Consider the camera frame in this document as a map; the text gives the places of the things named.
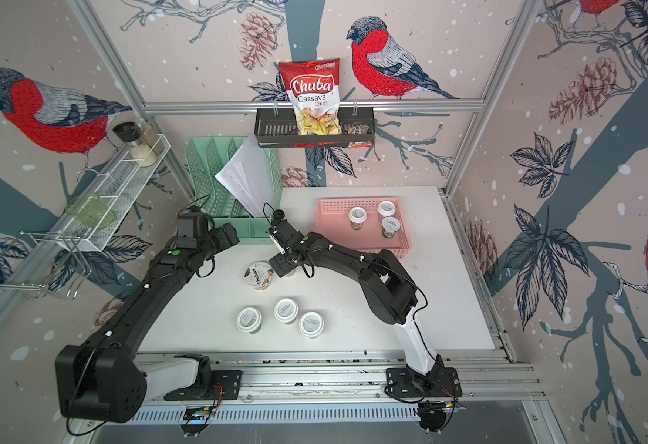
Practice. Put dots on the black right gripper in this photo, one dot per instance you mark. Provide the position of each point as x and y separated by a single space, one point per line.
280 268

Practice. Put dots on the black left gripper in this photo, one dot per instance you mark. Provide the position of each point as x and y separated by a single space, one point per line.
226 241

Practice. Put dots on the green white-lid yogurt cup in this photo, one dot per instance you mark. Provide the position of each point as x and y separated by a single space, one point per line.
390 226

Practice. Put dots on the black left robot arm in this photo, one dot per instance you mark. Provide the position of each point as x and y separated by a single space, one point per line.
99 380

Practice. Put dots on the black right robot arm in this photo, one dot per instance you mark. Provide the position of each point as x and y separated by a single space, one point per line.
390 292

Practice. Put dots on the brown foil-lid yogurt cup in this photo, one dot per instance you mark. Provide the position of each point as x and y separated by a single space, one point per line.
259 275

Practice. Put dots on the pink plastic basket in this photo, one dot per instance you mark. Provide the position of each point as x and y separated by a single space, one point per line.
333 223

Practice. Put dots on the white paper stack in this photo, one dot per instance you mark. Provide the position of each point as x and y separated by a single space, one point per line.
247 177

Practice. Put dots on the green plastic file organizer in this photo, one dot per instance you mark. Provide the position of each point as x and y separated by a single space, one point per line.
205 157

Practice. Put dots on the black-lid spice jar on shelf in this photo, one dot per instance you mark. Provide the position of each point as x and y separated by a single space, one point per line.
142 153

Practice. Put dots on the green glass cup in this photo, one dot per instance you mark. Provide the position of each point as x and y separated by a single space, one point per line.
91 211

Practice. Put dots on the red Chuba cassava chips bag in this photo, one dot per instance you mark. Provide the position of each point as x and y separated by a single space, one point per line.
313 89

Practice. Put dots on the white wire wall shelf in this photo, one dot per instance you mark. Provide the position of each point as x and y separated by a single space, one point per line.
118 184

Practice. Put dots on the chrome wire rack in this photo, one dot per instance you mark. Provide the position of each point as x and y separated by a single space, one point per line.
37 265

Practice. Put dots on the black wall-mounted basket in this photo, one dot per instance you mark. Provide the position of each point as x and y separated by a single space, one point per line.
278 129

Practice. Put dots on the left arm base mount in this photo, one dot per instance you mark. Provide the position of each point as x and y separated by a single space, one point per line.
213 387

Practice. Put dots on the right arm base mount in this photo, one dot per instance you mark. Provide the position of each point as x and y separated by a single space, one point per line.
435 395

